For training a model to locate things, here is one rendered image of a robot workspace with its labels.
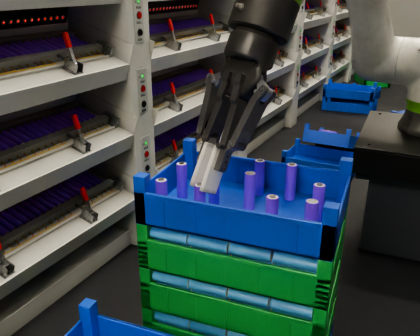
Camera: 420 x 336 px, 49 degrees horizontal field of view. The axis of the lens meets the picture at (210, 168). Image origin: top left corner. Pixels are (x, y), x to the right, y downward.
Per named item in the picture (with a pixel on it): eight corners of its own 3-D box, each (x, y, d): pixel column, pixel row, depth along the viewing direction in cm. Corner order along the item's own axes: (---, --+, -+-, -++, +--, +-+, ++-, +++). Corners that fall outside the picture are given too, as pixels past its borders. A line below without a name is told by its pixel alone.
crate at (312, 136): (317, 143, 232) (320, 127, 231) (359, 149, 223) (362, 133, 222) (301, 141, 205) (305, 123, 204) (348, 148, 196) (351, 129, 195)
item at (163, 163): (235, 142, 195) (245, 113, 188) (153, 197, 145) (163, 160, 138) (195, 121, 201) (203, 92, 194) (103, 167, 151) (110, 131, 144)
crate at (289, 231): (348, 201, 80) (353, 157, 77) (333, 263, 62) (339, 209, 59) (187, 176, 90) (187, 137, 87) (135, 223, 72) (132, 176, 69)
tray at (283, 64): (292, 69, 245) (302, 45, 238) (245, 92, 195) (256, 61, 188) (259, 55, 251) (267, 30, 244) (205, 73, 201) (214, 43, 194)
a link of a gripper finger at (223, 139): (253, 80, 69) (259, 81, 68) (233, 153, 70) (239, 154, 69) (235, 71, 67) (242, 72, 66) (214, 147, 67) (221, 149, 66)
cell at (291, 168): (295, 197, 80) (298, 162, 78) (293, 201, 78) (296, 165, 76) (285, 195, 81) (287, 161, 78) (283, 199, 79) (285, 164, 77)
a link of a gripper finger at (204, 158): (207, 142, 69) (204, 141, 70) (191, 186, 70) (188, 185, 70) (221, 147, 71) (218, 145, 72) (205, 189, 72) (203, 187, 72)
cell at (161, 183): (170, 215, 74) (169, 177, 72) (165, 219, 72) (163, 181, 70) (160, 213, 75) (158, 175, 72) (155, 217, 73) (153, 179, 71)
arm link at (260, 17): (223, -19, 67) (269, -19, 60) (273, 14, 75) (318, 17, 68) (209, 22, 68) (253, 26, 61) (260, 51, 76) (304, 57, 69)
